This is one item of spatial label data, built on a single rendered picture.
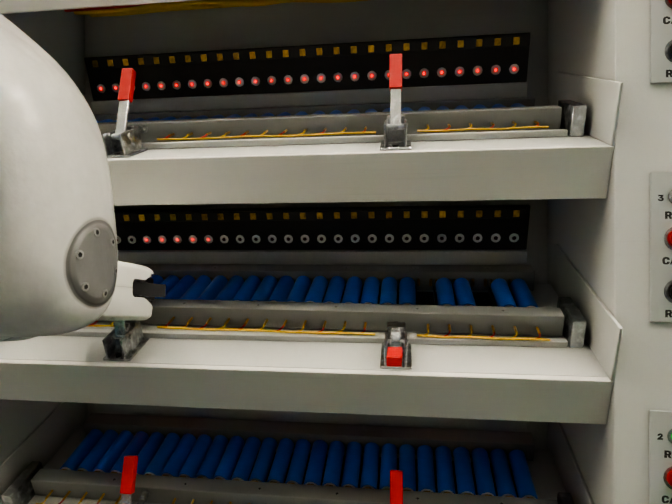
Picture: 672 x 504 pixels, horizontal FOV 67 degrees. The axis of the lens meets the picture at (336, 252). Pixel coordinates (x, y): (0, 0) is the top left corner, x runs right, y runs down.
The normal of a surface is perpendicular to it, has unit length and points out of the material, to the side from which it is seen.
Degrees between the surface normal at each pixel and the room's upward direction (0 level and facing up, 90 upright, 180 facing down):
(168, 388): 111
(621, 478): 90
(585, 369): 21
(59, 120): 74
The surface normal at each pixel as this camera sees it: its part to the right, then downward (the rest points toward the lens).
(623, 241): -0.14, 0.01
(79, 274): 0.90, 0.08
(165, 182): -0.12, 0.37
